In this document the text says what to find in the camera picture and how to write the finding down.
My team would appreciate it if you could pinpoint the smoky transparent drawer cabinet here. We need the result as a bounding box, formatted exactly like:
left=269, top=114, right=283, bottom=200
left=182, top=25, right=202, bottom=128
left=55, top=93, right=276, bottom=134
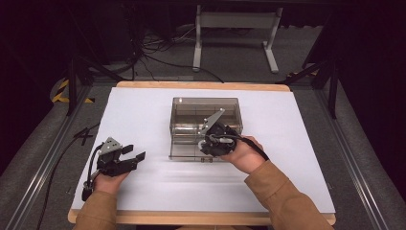
left=169, top=97, right=244, bottom=161

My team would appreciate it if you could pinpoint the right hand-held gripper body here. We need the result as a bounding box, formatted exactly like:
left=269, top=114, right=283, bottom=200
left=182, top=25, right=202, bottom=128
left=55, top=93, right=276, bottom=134
left=198, top=107, right=239, bottom=158

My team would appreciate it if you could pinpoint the black metal stand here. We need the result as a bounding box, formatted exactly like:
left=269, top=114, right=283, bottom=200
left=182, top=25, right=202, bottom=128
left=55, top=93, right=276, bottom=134
left=277, top=57, right=340, bottom=120
left=66, top=56, right=135, bottom=117

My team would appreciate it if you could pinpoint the person's right hand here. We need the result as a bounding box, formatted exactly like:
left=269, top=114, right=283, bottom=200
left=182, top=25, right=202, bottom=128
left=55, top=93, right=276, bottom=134
left=219, top=135, right=266, bottom=175

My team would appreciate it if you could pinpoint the left hand-held gripper cable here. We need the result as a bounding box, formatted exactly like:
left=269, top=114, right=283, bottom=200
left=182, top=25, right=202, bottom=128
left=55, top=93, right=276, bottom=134
left=80, top=143, right=105, bottom=202

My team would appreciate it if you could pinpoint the white metal stand frame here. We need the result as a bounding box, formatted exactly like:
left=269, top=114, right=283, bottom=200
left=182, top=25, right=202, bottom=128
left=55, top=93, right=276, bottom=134
left=192, top=4, right=284, bottom=75

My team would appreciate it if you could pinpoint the aluminium rail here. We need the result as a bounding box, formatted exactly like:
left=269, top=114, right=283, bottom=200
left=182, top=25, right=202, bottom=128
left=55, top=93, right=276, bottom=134
left=314, top=89, right=390, bottom=230
left=5, top=84, right=94, bottom=230

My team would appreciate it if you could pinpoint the right hand-held gripper cable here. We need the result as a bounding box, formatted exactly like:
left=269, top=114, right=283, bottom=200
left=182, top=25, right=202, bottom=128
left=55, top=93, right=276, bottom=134
left=206, top=133, right=270, bottom=162

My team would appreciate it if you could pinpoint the bundle of floor cables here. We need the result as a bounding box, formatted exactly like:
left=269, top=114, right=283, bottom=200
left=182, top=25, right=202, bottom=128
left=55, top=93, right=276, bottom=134
left=133, top=23, right=225, bottom=84

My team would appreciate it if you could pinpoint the person's left hand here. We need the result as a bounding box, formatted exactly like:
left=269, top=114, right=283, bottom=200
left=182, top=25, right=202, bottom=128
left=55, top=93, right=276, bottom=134
left=92, top=170, right=130, bottom=196

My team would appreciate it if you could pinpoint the hand-held gripper cable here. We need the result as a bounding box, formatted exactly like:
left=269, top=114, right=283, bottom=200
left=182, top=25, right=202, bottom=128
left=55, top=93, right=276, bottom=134
left=80, top=143, right=105, bottom=202
left=206, top=133, right=270, bottom=162

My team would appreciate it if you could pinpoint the white table cover sheet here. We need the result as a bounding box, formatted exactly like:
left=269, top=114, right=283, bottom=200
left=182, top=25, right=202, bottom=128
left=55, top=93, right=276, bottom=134
left=71, top=86, right=336, bottom=215

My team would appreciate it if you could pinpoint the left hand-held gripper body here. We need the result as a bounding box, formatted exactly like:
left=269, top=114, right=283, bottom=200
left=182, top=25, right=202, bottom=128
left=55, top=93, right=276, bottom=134
left=95, top=136, right=139, bottom=177

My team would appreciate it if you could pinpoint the yellow black hazard tape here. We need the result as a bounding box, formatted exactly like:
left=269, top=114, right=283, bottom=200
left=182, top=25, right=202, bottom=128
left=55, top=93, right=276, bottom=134
left=52, top=79, right=96, bottom=104

